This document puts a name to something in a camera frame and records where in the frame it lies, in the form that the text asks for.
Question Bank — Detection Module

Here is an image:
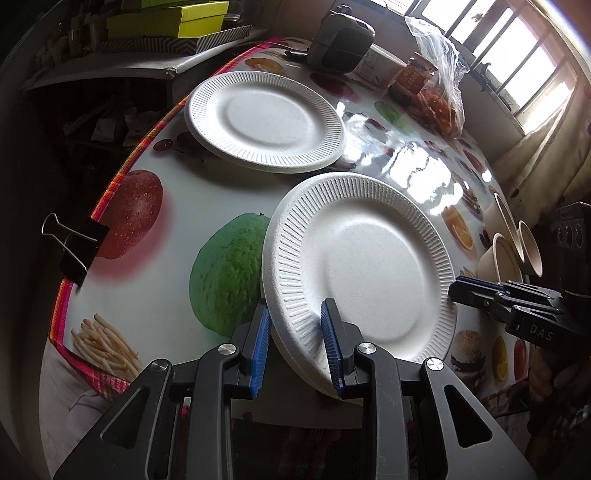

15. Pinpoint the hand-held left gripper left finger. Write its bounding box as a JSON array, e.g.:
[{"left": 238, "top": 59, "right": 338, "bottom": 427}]
[{"left": 53, "top": 302, "right": 273, "bottom": 480}]

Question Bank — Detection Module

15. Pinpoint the beige paper bowl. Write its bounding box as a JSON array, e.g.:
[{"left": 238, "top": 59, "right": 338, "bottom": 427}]
[
  {"left": 478, "top": 233, "right": 525, "bottom": 283},
  {"left": 516, "top": 220, "right": 546, "bottom": 278},
  {"left": 482, "top": 191, "right": 527, "bottom": 264}
]

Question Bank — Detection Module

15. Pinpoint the zigzag patterned flat box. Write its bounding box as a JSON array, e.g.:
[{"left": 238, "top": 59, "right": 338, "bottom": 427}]
[{"left": 99, "top": 25, "right": 252, "bottom": 55}]

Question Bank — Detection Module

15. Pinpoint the barred window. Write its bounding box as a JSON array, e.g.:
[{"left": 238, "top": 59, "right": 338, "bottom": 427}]
[{"left": 383, "top": 0, "right": 578, "bottom": 134}]

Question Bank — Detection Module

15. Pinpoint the fruit print tablecloth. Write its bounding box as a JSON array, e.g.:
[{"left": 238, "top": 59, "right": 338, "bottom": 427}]
[{"left": 48, "top": 37, "right": 532, "bottom": 416}]

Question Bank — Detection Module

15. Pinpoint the black binder clip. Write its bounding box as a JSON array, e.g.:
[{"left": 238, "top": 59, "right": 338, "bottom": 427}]
[{"left": 41, "top": 212, "right": 110, "bottom": 286}]

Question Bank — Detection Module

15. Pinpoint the red lidded jar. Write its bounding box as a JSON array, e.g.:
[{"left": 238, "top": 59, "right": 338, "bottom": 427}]
[{"left": 388, "top": 58, "right": 437, "bottom": 100}]

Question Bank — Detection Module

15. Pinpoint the person's right hand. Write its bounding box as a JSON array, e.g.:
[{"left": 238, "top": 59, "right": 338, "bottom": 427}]
[{"left": 527, "top": 344, "right": 591, "bottom": 416}]

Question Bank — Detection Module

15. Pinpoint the clear plastic bag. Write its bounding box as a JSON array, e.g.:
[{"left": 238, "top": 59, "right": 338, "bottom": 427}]
[{"left": 405, "top": 16, "right": 469, "bottom": 139}]

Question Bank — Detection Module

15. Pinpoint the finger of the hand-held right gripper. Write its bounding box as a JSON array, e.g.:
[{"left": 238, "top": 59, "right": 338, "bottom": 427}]
[
  {"left": 457, "top": 275, "right": 561, "bottom": 302},
  {"left": 449, "top": 282, "right": 566, "bottom": 325}
]

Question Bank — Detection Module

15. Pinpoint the pile of oranges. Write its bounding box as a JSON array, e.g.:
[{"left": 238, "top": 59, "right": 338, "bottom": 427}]
[{"left": 416, "top": 87, "right": 464, "bottom": 137}]

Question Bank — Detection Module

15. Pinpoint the white paper plate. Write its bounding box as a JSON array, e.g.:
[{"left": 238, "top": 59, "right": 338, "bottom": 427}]
[
  {"left": 185, "top": 70, "right": 347, "bottom": 175},
  {"left": 261, "top": 173, "right": 459, "bottom": 407}
]

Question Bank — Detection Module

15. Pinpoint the dark grey device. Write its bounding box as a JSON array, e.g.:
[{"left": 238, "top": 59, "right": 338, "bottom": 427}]
[{"left": 307, "top": 11, "right": 376, "bottom": 75}]

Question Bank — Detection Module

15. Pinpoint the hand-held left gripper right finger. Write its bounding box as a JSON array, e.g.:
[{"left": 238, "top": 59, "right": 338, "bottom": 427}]
[{"left": 320, "top": 298, "right": 539, "bottom": 480}]

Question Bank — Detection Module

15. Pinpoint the yellow-green cardboard box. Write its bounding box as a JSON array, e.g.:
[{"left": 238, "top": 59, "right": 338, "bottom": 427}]
[{"left": 107, "top": 1, "right": 230, "bottom": 38}]

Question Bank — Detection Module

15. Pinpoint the white carton box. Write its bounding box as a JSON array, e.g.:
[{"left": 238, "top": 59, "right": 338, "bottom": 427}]
[{"left": 353, "top": 46, "right": 409, "bottom": 86}]

